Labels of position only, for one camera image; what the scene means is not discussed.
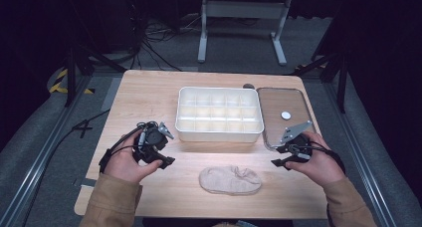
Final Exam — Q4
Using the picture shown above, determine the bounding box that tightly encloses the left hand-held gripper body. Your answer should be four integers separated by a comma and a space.
132, 120, 176, 165

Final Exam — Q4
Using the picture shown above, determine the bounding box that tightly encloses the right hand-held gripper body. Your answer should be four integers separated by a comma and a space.
279, 119, 315, 164

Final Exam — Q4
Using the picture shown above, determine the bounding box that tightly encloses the beige sock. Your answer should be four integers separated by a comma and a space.
198, 165, 263, 196

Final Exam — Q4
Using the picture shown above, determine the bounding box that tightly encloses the white compartment storage box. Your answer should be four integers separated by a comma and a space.
174, 86, 265, 143

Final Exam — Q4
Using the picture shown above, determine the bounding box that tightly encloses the person's right hand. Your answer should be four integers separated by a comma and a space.
285, 130, 346, 188

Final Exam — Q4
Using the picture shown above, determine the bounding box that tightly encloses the person's left hand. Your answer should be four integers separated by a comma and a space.
104, 130, 164, 184

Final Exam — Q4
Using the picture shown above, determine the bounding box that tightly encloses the grey tape piece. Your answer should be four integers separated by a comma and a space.
73, 176, 98, 189

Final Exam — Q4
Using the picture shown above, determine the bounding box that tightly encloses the black tripod stand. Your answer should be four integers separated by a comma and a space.
292, 51, 350, 114
64, 42, 127, 109

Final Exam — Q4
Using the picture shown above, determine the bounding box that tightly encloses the yellow black striped tape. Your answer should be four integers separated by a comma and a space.
48, 68, 96, 96

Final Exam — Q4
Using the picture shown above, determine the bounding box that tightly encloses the white metal stand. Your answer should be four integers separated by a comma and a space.
197, 0, 293, 67

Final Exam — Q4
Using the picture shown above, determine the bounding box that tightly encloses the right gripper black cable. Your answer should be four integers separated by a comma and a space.
307, 140, 346, 175

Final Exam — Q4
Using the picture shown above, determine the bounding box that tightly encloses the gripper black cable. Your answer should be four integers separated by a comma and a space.
99, 121, 148, 174
307, 140, 346, 175

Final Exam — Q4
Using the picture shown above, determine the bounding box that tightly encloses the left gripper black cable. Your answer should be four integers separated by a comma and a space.
99, 121, 148, 174

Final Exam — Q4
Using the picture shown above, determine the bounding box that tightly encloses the aluminium floor rail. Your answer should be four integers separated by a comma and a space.
0, 75, 93, 227
322, 82, 398, 227

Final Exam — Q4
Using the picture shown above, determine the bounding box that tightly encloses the black floor cable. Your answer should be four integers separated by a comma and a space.
21, 109, 111, 227

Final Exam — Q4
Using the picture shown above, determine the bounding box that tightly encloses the bundle of floor cables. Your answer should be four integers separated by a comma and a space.
131, 16, 201, 73

